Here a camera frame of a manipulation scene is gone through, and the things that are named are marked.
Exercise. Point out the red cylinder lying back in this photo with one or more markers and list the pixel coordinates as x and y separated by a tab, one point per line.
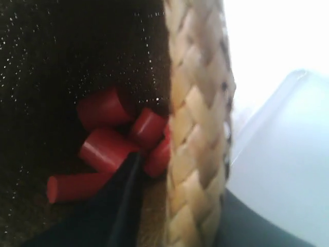
112	106

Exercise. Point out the white rectangular plastic tray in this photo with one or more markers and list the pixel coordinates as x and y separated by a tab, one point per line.
280	168

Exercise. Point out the red cylinder lying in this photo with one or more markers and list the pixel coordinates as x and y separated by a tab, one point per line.
147	129
75	187
112	106
105	150

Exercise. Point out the red cylinder standing upright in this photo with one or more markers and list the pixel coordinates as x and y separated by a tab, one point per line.
158	159

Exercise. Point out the brown woven wicker basket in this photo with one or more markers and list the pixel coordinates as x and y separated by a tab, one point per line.
171	56

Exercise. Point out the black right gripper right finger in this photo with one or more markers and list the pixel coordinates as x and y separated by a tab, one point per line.
257	223

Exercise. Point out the red cylinder lying left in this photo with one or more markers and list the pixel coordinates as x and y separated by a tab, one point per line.
105	150

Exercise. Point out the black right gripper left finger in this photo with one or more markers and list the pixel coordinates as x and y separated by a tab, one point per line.
110	218

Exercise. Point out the red cylinder lying front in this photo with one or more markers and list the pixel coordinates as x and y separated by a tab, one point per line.
75	187

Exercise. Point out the red cylinder lying right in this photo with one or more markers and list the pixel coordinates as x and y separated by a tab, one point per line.
147	129

